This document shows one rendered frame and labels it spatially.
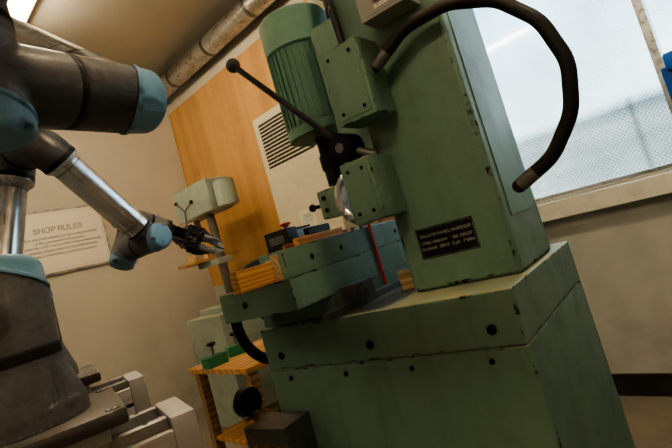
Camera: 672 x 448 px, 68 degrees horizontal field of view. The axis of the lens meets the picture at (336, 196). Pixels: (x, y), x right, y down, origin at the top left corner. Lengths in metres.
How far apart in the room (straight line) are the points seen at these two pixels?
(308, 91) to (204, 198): 2.28
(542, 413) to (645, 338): 1.55
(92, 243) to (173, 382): 1.20
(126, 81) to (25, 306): 0.35
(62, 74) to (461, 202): 0.68
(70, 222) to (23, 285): 3.23
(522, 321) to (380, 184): 0.34
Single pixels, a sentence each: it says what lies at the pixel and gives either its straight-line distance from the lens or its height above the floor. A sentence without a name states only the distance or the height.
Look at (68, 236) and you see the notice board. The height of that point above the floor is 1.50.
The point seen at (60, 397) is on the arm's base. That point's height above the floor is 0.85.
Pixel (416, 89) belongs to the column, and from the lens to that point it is 0.98.
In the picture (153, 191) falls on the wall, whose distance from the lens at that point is 4.29.
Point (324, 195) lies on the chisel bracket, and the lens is 1.19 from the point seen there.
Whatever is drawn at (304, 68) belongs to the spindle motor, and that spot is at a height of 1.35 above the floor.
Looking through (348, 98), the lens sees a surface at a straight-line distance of 0.95.
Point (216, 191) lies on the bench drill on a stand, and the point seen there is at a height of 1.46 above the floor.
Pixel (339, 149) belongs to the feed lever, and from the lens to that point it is 1.00.
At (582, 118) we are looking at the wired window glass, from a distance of 2.36.
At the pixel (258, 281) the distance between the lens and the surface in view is 0.93.
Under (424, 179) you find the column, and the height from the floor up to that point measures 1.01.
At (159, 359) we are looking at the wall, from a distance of 4.12.
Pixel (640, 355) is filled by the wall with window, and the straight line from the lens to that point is 2.43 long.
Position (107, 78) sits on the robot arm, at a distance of 0.55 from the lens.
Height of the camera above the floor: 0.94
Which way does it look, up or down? 5 degrees up
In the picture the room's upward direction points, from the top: 16 degrees counter-clockwise
